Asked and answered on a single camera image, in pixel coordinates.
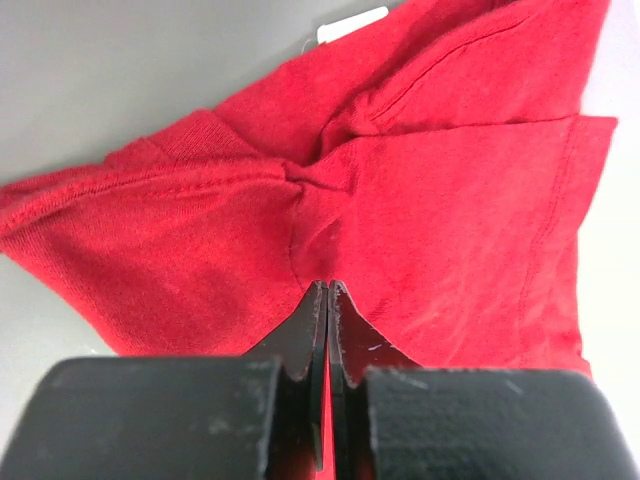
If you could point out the dark red t shirt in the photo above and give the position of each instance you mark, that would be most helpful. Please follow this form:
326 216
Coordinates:
435 162

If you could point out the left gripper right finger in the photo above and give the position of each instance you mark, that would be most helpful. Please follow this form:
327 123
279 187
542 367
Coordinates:
395 420

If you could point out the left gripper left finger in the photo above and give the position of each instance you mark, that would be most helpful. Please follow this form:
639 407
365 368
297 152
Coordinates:
254 416

